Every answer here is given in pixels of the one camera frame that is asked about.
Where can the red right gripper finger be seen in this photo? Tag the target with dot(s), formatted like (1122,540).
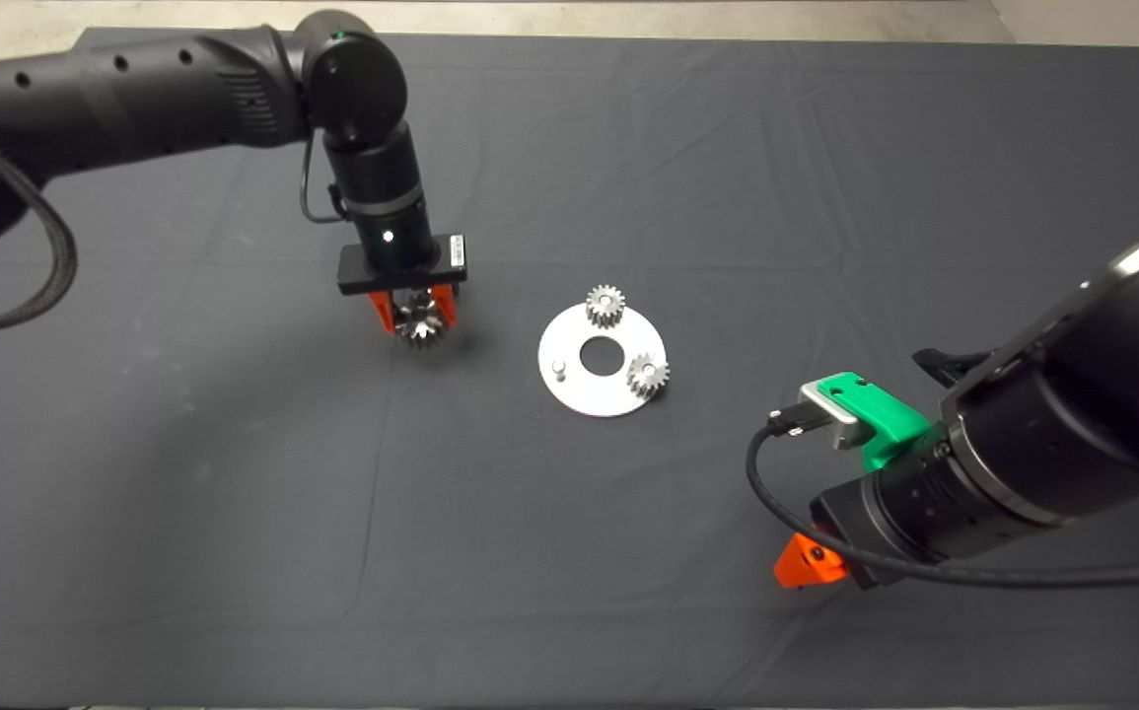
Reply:
(808,564)

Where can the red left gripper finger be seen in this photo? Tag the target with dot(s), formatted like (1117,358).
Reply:
(448,303)
(385,311)

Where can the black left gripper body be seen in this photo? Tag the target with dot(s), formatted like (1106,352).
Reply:
(401,261)

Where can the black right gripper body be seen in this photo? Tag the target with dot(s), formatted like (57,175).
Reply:
(909,513)

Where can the larger steel gear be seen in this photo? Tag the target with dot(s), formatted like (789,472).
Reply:
(421,331)

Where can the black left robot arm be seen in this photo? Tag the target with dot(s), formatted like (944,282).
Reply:
(135,99)

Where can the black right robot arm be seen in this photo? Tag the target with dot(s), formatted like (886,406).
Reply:
(1092,404)

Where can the small steel gear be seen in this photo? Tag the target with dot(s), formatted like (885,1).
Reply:
(648,376)
(605,305)

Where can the round metal plate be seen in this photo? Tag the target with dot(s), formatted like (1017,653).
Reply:
(599,399)

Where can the dark grey table cloth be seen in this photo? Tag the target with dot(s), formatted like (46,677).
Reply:
(234,493)

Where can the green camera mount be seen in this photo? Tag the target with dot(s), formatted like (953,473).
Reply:
(885,419)

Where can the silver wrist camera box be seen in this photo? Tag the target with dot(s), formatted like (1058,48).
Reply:
(830,414)

